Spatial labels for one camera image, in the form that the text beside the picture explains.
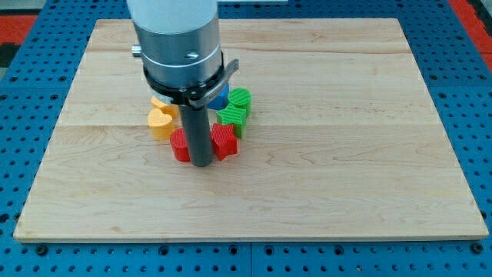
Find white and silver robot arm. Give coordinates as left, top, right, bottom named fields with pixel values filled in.
left=127, top=0, right=239, bottom=167

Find red circle block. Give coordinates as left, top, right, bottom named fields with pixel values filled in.
left=170, top=128, right=191, bottom=162

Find green star block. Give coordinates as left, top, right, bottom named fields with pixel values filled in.
left=216, top=104, right=247, bottom=139

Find yellow block behind heart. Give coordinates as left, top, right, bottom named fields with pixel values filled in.
left=151, top=96, right=179, bottom=119

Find light wooden board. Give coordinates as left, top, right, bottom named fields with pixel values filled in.
left=14, top=18, right=488, bottom=243

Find black clamp ring with lever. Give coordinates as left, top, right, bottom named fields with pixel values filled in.
left=143, top=52, right=239, bottom=108

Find red star block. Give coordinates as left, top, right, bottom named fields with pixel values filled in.
left=211, top=123, right=238, bottom=161

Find green circle block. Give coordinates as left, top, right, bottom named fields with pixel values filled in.
left=228, top=88, right=252, bottom=117

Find blue block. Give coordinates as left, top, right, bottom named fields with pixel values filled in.
left=207, top=84, right=230, bottom=110

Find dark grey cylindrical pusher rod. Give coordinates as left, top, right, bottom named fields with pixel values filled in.
left=179, top=105, right=214, bottom=167

